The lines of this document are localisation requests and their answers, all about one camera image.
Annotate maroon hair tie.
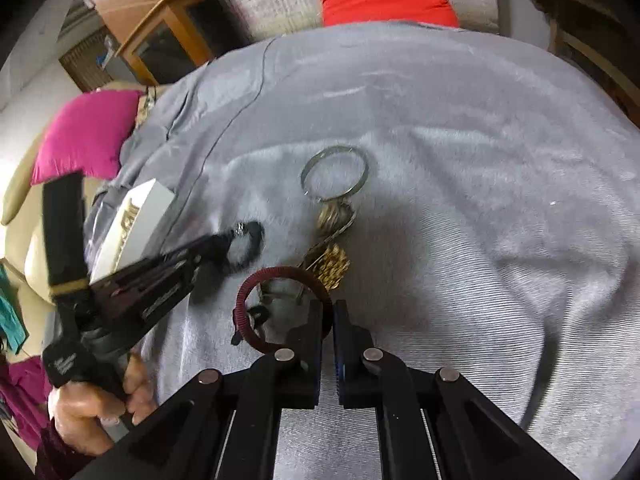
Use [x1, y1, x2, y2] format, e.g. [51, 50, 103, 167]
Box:
[234, 266, 333, 356]

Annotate black fuzzy hair tie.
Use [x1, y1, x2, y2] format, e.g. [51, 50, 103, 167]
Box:
[224, 220, 264, 273]

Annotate white rectangular tray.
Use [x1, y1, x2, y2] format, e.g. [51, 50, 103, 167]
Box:
[92, 180, 176, 281]

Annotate beige leather sofa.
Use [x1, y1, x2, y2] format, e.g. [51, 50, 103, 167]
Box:
[0, 77, 161, 311]

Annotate silver bangle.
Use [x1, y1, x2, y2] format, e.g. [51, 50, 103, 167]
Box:
[300, 145, 371, 203]

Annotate grey blanket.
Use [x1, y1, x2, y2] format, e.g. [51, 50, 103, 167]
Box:
[82, 22, 640, 480]

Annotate person's left hand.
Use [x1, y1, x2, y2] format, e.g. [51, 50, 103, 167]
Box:
[47, 352, 156, 456]

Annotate teal shirt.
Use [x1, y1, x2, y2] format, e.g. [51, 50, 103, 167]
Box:
[0, 265, 26, 351]

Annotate brown slatted partition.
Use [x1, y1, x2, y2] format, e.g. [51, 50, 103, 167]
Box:
[59, 0, 118, 92]

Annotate magenta cushion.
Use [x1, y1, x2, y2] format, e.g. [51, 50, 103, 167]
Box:
[31, 89, 143, 187]

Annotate magenta cloth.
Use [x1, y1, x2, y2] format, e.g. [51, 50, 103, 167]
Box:
[0, 355, 53, 436]

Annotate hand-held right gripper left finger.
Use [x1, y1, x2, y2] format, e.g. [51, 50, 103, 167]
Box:
[75, 300, 326, 480]

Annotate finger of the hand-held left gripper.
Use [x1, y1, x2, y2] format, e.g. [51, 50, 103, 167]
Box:
[150, 230, 241, 268]
[192, 252, 237, 303]

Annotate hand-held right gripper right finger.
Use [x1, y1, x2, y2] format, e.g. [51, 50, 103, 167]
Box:
[334, 300, 581, 480]

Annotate person's left forearm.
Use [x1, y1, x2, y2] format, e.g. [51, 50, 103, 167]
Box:
[35, 425, 116, 480]

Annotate grey refrigerator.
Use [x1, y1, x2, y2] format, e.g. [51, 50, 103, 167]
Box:
[97, 52, 141, 83]

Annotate wooden shelf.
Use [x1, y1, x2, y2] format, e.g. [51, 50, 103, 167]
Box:
[500, 0, 640, 128]

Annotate gold chain bracelet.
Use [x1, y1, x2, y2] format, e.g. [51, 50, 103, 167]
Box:
[300, 242, 351, 291]

